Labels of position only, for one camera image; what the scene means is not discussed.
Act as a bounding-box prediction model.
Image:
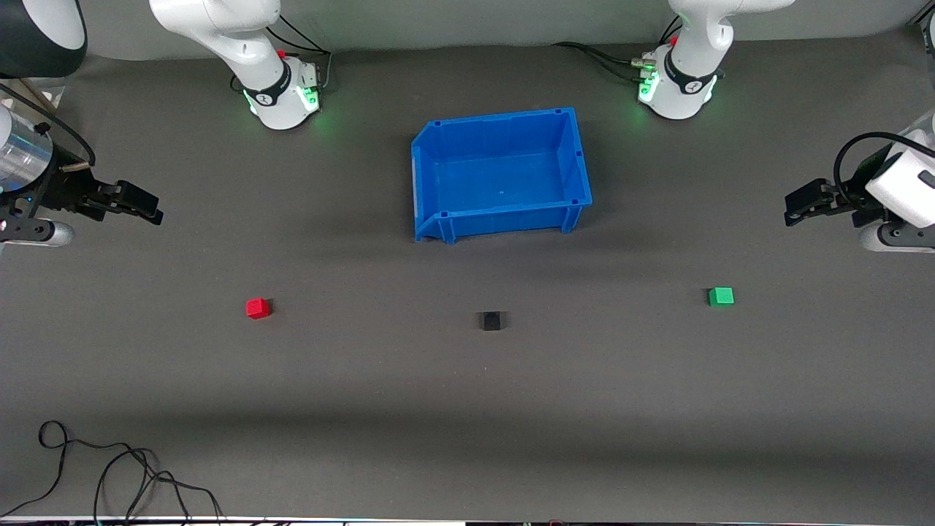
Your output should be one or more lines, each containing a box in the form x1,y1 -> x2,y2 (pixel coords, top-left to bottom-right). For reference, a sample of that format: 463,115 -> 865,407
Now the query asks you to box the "blue plastic bin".
411,107 -> 593,245

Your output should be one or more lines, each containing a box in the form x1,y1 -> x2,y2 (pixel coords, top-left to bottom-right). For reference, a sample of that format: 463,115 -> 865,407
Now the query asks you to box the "black left arm wrist cable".
833,131 -> 923,214

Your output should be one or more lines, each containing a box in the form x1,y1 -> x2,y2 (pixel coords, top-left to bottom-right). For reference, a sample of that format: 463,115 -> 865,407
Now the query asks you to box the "black arm wrist cable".
833,131 -> 923,214
0,83 -> 97,167

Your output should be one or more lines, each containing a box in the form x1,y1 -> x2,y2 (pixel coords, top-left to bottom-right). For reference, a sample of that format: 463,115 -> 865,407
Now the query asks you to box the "black right arm wrist cable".
0,83 -> 97,167

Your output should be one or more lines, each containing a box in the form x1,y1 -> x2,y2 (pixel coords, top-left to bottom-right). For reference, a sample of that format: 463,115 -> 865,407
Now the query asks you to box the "black right arm base cable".
230,13 -> 334,94

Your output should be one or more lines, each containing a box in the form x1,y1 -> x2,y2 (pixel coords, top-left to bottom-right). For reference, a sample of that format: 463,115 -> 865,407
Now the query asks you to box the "black arm base cable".
230,13 -> 334,94
551,13 -> 684,83

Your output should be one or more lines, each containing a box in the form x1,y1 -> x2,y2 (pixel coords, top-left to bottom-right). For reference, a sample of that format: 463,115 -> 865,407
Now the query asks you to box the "thin black loose cable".
0,420 -> 224,526

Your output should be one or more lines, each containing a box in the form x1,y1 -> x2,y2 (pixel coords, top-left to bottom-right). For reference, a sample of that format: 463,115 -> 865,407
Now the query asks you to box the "black left arm base cable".
551,13 -> 684,83

